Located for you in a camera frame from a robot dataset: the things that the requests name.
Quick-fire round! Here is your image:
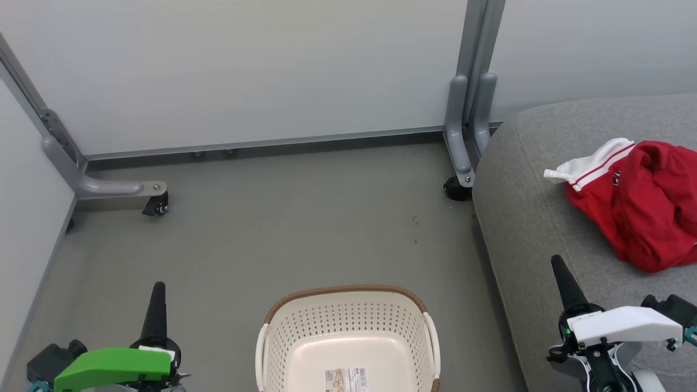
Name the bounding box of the black caster wheel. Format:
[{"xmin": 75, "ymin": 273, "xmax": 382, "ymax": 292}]
[
  {"xmin": 142, "ymin": 193, "xmax": 170, "ymax": 217},
  {"xmin": 443, "ymin": 175, "xmax": 473, "ymax": 202}
]

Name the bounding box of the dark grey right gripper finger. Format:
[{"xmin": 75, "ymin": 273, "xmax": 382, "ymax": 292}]
[{"xmin": 551, "ymin": 254, "xmax": 590, "ymax": 313}]

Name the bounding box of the grey partition post with foot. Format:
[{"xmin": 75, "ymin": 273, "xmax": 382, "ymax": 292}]
[
  {"xmin": 443, "ymin": 0, "xmax": 488, "ymax": 189},
  {"xmin": 472, "ymin": 0, "xmax": 506, "ymax": 157},
  {"xmin": 0, "ymin": 33, "xmax": 168, "ymax": 200}
]

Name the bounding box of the grey fabric sofa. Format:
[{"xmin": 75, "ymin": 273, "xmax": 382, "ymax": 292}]
[{"xmin": 472, "ymin": 94, "xmax": 697, "ymax": 392}]

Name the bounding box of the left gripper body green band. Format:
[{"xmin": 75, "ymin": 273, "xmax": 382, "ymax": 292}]
[{"xmin": 54, "ymin": 336, "xmax": 191, "ymax": 392}]

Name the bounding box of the red white jersey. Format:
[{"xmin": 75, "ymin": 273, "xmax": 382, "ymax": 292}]
[{"xmin": 543, "ymin": 138, "xmax": 697, "ymax": 273}]

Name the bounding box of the printed basket label sticker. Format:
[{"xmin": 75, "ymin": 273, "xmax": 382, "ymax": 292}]
[{"xmin": 325, "ymin": 367, "xmax": 369, "ymax": 392}]

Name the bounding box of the grey partition bottom rail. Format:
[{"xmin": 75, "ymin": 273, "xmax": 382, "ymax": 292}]
[{"xmin": 84, "ymin": 126, "xmax": 448, "ymax": 162}]

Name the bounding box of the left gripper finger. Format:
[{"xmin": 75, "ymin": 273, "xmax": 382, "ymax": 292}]
[{"xmin": 140, "ymin": 281, "xmax": 168, "ymax": 341}]

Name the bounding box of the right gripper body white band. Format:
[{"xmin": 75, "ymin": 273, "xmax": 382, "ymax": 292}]
[{"xmin": 547, "ymin": 303, "xmax": 683, "ymax": 392}]

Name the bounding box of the cream perforated laundry basket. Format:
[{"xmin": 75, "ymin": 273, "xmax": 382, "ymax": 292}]
[{"xmin": 255, "ymin": 284, "xmax": 442, "ymax": 392}]

